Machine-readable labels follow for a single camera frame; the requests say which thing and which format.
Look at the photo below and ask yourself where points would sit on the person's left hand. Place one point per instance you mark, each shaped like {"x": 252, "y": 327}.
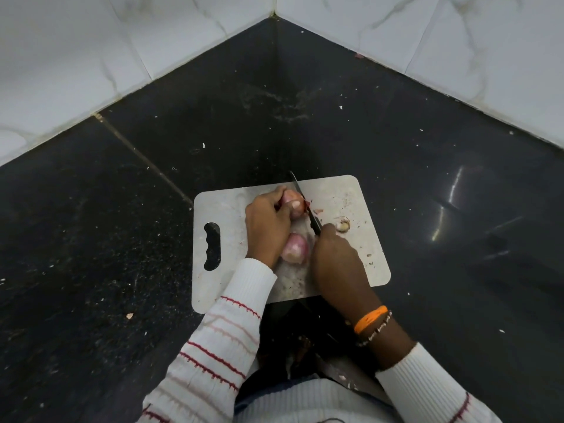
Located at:
{"x": 266, "y": 229}

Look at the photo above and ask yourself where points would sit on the person's right hand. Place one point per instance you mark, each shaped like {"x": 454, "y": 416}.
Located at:
{"x": 339, "y": 268}

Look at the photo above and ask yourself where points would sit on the orange thread wristband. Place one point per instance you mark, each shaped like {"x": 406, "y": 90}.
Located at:
{"x": 370, "y": 319}

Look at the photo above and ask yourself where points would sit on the steel cutting board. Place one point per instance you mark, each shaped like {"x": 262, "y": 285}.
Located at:
{"x": 229, "y": 211}

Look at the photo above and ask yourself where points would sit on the cut onion root end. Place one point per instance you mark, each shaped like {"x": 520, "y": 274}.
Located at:
{"x": 343, "y": 224}

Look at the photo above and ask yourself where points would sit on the blue denim trousers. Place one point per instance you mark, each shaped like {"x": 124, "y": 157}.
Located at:
{"x": 260, "y": 392}

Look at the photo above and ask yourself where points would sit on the person's right forearm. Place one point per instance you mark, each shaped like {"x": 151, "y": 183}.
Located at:
{"x": 423, "y": 387}

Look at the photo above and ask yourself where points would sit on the purple onion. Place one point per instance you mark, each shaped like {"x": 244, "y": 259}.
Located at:
{"x": 295, "y": 250}
{"x": 293, "y": 200}

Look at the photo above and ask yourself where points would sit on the person's left forearm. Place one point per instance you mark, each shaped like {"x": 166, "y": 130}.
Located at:
{"x": 220, "y": 343}

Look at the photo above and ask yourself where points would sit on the white red striped sweater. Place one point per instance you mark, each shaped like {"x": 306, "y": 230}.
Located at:
{"x": 308, "y": 405}

